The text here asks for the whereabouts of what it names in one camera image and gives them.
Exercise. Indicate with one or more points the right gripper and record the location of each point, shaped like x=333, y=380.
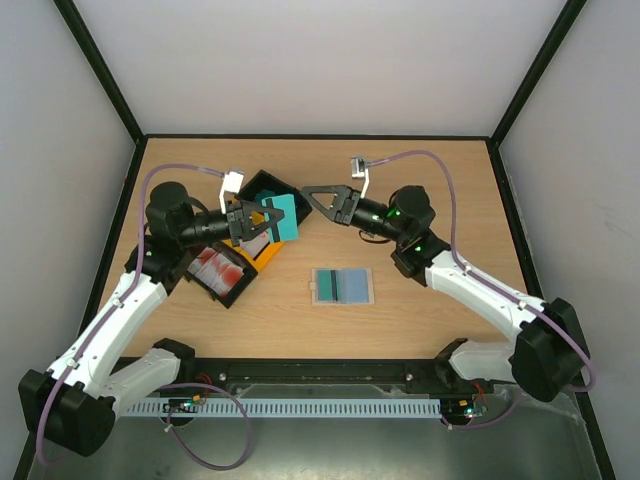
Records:
x=348, y=206

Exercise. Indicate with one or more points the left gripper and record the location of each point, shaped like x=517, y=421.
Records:
x=237, y=230

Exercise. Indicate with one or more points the teal credit card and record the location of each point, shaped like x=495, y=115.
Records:
x=329, y=286
x=286, y=226

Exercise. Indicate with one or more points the beige card holder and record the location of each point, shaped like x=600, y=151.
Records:
x=343, y=286

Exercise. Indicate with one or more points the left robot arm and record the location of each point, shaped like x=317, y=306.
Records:
x=77, y=400

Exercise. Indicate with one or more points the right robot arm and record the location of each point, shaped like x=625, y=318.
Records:
x=542, y=352

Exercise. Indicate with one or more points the white card stack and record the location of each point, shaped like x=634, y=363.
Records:
x=253, y=248

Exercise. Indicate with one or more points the teal card stack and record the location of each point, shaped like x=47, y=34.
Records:
x=263, y=194

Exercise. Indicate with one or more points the black bin with teal cards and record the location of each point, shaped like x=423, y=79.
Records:
x=264, y=185

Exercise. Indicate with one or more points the yellow card bin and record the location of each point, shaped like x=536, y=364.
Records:
x=260, y=263

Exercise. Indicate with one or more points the red patterned card stack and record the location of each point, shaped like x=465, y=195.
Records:
x=216, y=271

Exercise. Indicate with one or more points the black bin with red cards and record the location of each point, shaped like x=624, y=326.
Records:
x=250, y=274

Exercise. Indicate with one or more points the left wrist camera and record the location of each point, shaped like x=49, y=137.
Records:
x=232, y=182

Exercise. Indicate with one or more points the light blue slotted cable duct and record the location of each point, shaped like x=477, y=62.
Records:
x=293, y=408

